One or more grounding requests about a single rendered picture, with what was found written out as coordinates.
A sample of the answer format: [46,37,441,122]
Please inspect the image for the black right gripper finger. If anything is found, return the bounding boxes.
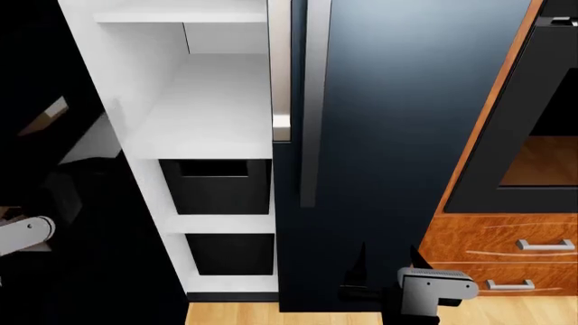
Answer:
[408,244,435,271]
[341,241,370,290]

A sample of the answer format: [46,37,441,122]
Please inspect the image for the small black fridge drawer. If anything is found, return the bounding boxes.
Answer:
[184,232,276,276]

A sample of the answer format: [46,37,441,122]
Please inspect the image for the dark blue fridge door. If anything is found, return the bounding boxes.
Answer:
[272,0,534,313]

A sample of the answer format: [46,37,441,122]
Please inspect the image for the large black fridge drawer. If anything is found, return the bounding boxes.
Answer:
[158,158,273,217]

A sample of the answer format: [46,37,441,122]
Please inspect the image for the black open fridge door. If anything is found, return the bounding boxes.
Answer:
[0,0,189,325]

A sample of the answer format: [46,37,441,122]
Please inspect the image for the white fridge interior body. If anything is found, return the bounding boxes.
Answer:
[58,0,280,303]

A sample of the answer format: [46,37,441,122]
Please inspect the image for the thin white fridge shelf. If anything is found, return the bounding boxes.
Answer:
[92,11,270,24]

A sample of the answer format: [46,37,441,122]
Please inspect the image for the shallow wooden cabinet drawer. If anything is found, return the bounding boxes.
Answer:
[425,260,578,298]

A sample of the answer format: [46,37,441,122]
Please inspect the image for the brown wooden cabinet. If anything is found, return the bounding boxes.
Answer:
[417,0,578,298]

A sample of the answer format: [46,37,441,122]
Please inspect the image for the tall wooden cabinet drawer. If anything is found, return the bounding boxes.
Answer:
[418,212,578,265]

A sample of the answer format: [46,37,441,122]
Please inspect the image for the black built-in oven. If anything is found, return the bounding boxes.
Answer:
[443,0,578,214]

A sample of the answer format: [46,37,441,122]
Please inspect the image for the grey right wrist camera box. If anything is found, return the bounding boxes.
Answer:
[396,265,480,317]

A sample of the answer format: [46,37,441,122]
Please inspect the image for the short silver drawer handle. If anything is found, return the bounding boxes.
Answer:
[484,279,536,293]

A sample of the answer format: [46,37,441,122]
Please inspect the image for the long silver drawer handle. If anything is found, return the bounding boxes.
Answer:
[516,238,576,252]

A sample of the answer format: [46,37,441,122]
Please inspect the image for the long silver fridge door handle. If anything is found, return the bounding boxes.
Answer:
[299,0,333,209]

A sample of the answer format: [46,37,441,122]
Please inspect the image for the short silver fridge door handle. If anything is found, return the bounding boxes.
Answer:
[267,0,293,142]

